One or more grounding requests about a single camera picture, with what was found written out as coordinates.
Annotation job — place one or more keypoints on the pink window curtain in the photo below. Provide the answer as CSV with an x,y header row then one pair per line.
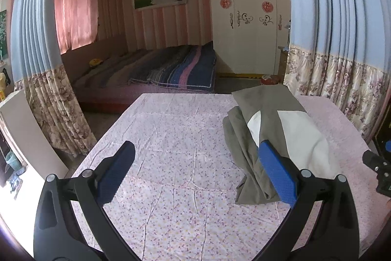
x,y
76,13

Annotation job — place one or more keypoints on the blue floral curtain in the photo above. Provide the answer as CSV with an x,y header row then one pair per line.
x,y
320,4
39,19

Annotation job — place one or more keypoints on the yellow toy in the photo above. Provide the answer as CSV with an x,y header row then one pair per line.
x,y
95,62

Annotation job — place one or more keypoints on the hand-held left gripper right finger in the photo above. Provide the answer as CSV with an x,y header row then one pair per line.
x,y
276,175

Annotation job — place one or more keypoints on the brown headboard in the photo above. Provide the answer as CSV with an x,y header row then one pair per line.
x,y
91,48

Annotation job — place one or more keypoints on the low maroon bed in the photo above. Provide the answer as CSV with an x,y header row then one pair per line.
x,y
104,96

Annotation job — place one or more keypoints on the pink floral table sheet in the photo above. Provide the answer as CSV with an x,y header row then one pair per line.
x,y
177,141

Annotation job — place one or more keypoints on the green wall poster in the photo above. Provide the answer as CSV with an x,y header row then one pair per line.
x,y
3,34

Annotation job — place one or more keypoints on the red round stool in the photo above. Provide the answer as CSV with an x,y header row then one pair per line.
x,y
271,80

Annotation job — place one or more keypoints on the white wardrobe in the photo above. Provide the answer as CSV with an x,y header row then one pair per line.
x,y
253,44

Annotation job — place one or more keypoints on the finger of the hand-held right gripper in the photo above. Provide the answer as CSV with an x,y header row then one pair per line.
x,y
371,159

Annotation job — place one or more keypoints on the olive and white jacket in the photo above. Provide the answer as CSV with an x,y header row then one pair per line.
x,y
293,126

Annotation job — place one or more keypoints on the striped bed blanket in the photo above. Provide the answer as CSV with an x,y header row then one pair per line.
x,y
183,68

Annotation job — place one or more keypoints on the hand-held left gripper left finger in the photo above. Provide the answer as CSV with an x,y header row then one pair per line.
x,y
117,169

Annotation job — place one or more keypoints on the white panel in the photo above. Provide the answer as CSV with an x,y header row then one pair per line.
x,y
27,126

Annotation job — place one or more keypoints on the teal container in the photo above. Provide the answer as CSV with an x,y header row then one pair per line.
x,y
14,161

